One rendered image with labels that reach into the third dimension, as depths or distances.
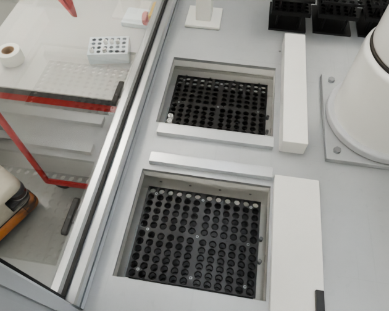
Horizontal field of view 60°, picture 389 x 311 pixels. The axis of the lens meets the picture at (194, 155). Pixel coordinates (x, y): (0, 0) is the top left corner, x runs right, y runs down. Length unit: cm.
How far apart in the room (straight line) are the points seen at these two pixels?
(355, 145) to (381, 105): 10
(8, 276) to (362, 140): 60
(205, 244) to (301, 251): 18
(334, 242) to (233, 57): 47
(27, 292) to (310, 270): 40
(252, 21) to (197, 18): 15
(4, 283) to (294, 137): 51
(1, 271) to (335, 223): 50
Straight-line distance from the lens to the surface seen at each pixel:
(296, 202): 63
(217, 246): 63
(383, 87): 63
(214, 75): 89
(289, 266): 58
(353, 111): 69
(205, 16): 93
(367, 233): 66
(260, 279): 69
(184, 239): 64
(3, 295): 38
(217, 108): 80
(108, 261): 59
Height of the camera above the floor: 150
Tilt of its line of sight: 57 degrees down
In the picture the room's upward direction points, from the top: straight up
